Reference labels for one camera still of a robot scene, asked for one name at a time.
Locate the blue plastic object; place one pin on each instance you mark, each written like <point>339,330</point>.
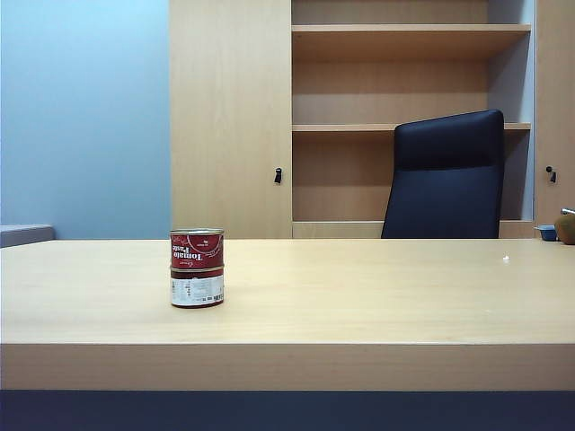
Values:
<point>547,232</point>

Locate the light wood shelf cabinet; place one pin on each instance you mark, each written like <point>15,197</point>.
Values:
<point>341,112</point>

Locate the grey upholstered seat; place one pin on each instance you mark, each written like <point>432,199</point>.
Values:
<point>24,235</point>

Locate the black office chair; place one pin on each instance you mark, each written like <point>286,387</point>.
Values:
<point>447,179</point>

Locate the small silver metal piece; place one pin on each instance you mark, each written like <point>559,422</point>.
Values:
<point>568,211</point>

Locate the brown object at edge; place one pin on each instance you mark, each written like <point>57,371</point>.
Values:
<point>567,230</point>

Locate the tomato can with white label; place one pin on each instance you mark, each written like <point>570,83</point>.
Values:
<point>197,288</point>

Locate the red tomato paste can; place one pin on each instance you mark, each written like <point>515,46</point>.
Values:
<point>196,249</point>

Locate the black cabinet door key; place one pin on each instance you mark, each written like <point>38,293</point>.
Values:
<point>278,175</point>
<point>551,174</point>

